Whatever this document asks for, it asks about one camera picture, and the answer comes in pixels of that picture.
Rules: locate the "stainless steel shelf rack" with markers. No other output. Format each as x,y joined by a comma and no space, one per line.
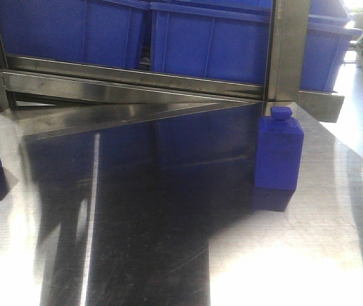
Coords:
45,92

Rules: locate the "blue bin right of post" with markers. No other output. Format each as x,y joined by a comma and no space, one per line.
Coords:
327,40

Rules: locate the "blue bottle-shaped plastic part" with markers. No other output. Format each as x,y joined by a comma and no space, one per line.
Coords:
278,152

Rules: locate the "blue bin left on shelf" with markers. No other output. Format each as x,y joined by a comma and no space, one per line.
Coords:
105,33

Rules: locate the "blue bin on shelf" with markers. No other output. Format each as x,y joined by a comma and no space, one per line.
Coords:
220,43
105,33

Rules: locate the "blue bin middle on shelf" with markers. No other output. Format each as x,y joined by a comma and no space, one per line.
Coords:
220,43

